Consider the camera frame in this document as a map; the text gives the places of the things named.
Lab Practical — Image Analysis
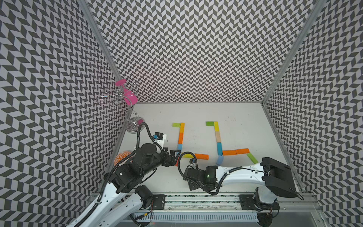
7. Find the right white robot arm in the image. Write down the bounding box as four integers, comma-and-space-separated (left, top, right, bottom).
177, 157, 304, 212

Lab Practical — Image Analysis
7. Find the natural wood block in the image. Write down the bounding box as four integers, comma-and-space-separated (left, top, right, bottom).
215, 131, 221, 143

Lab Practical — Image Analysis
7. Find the yellow block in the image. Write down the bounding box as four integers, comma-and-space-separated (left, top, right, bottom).
214, 122, 220, 132

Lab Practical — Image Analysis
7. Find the metal base rail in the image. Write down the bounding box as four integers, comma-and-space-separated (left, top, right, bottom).
85, 191, 321, 225

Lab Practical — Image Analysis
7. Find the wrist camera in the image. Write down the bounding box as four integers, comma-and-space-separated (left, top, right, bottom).
154, 132, 167, 148
189, 158, 198, 169

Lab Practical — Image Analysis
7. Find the orange block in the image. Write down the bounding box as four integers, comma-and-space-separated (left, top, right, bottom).
195, 154, 209, 160
178, 133, 184, 144
235, 148, 250, 155
222, 150, 236, 156

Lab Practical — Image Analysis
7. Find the yellow-green long block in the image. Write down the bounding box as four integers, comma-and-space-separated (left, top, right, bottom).
182, 154, 194, 159

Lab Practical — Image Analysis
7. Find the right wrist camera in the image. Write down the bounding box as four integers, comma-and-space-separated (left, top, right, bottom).
189, 158, 198, 169

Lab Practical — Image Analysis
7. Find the teal block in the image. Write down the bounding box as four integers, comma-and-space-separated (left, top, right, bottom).
216, 142, 223, 156

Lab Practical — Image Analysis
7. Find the light blue block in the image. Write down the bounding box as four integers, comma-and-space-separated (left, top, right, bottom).
216, 156, 224, 166

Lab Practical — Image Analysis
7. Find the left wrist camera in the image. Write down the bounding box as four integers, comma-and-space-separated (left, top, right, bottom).
154, 132, 167, 148

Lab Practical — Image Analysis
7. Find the yellow-orange block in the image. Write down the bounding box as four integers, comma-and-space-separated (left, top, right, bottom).
180, 123, 185, 133

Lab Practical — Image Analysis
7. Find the light green block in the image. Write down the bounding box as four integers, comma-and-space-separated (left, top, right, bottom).
172, 123, 181, 128
247, 153, 259, 164

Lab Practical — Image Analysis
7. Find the pink wire jewelry stand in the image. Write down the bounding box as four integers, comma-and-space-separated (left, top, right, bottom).
96, 79, 144, 134

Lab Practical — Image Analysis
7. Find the orange patterned plate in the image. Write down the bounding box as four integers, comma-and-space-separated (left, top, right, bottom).
114, 150, 131, 165

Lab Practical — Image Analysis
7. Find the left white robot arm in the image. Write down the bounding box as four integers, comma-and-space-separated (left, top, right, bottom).
68, 122, 181, 227

